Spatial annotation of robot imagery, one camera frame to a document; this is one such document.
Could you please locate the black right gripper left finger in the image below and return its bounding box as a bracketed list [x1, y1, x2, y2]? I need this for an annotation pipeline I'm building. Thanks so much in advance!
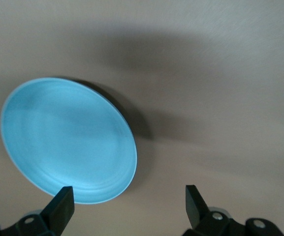
[1, 186, 75, 236]

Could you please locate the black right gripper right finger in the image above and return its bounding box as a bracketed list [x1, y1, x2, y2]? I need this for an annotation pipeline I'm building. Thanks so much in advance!
[185, 184, 231, 236]

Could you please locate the blue plate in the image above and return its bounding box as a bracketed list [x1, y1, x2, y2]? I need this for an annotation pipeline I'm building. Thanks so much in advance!
[0, 77, 138, 204]

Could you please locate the brown tablecloth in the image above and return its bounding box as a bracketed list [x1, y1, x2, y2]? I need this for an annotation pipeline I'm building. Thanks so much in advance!
[0, 0, 284, 236]

